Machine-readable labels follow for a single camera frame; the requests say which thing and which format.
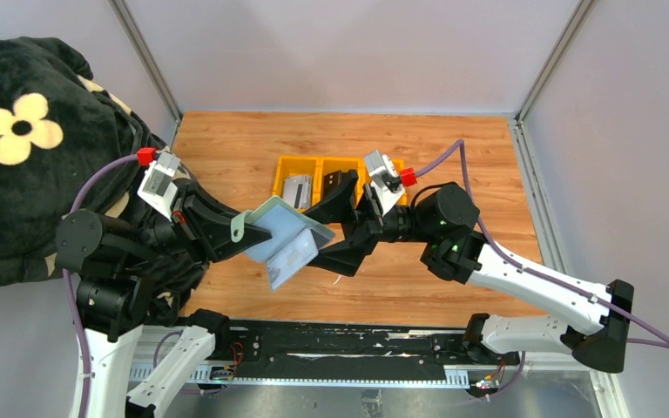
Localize green card holder wallet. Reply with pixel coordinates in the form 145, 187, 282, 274
231, 196, 335, 292

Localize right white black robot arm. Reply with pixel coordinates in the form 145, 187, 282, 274
306, 171, 634, 374

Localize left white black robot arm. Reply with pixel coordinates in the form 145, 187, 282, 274
56, 182, 271, 417

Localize black card holder in bin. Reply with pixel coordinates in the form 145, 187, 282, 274
321, 170, 350, 200

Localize silver cards in left bin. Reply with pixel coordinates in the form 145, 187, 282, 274
281, 174, 313, 211

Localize right yellow bin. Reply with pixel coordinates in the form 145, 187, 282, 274
358, 158, 409, 206

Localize yellow bin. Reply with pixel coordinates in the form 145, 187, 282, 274
272, 155, 322, 212
311, 157, 366, 206
358, 158, 409, 206

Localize middle yellow bin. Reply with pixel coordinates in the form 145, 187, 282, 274
311, 157, 366, 206

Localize left yellow bin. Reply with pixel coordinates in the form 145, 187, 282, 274
272, 155, 322, 212

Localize black floral blanket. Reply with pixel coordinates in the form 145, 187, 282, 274
0, 37, 168, 287

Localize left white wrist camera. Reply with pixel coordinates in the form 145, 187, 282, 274
138, 152, 180, 221

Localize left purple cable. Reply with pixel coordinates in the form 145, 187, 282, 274
63, 147, 157, 418

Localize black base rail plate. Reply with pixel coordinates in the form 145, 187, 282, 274
209, 320, 520, 383

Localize left aluminium frame post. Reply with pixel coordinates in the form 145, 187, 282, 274
108, 0, 183, 125

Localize aluminium frame post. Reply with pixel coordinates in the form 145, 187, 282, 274
108, 0, 183, 125
515, 0, 598, 125

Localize right aluminium frame post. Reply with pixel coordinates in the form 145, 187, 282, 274
515, 0, 598, 125

